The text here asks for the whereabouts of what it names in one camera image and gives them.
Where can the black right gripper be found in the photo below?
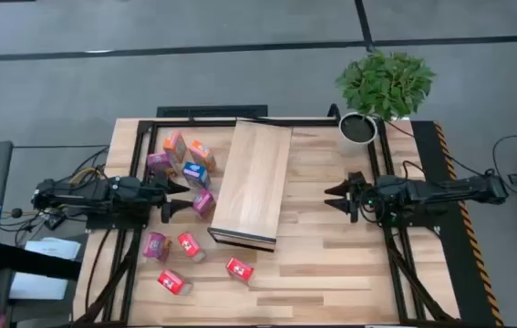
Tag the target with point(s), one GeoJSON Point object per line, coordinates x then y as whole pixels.
{"type": "Point", "coordinates": [364, 196]}

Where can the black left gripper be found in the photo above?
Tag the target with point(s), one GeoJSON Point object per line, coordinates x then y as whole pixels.
{"type": "Point", "coordinates": [153, 196]}

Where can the pink cereal box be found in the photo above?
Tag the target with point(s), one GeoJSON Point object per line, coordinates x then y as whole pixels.
{"type": "Point", "coordinates": [203, 202]}
{"type": "Point", "coordinates": [156, 246]}
{"type": "Point", "coordinates": [158, 161]}

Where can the blue cereal box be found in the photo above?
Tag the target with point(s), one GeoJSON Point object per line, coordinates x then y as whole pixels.
{"type": "Point", "coordinates": [195, 173]}

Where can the orange cereal box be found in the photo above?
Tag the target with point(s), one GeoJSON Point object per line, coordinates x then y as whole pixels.
{"type": "Point", "coordinates": [202, 155]}
{"type": "Point", "coordinates": [174, 143]}

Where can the red Froot Loops box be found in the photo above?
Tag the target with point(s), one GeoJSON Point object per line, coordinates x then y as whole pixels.
{"type": "Point", "coordinates": [171, 281]}
{"type": "Point", "coordinates": [239, 269]}
{"type": "Point", "coordinates": [189, 246]}

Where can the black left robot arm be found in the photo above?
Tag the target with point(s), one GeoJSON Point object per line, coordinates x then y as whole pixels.
{"type": "Point", "coordinates": [121, 191]}

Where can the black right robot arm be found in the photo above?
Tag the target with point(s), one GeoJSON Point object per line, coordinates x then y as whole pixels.
{"type": "Point", "coordinates": [445, 191]}

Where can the wooden shelf with black legs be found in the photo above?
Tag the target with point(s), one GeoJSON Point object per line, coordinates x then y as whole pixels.
{"type": "Point", "coordinates": [253, 177]}

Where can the white plant pot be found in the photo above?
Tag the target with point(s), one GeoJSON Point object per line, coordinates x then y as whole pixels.
{"type": "Point", "coordinates": [357, 130]}

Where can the green leafy plant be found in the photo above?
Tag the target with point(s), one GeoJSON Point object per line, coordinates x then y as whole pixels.
{"type": "Point", "coordinates": [385, 84]}

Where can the black power adapter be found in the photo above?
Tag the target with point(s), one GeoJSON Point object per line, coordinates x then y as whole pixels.
{"type": "Point", "coordinates": [54, 221]}

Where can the black mat with hazard stripes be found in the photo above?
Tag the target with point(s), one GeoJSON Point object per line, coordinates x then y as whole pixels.
{"type": "Point", "coordinates": [456, 255]}

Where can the white paper sheet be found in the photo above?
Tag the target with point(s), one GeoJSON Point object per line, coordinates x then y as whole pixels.
{"type": "Point", "coordinates": [39, 286]}
{"type": "Point", "coordinates": [53, 248]}

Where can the black bar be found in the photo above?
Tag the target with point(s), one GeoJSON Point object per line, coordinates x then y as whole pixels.
{"type": "Point", "coordinates": [34, 263]}

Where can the black round knob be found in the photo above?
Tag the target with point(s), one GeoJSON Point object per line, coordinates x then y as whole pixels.
{"type": "Point", "coordinates": [16, 212]}

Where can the black aluminium table frame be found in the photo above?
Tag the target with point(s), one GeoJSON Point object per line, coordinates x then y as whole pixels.
{"type": "Point", "coordinates": [194, 123]}

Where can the black bracket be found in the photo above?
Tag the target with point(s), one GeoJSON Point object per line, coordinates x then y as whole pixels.
{"type": "Point", "coordinates": [333, 112]}

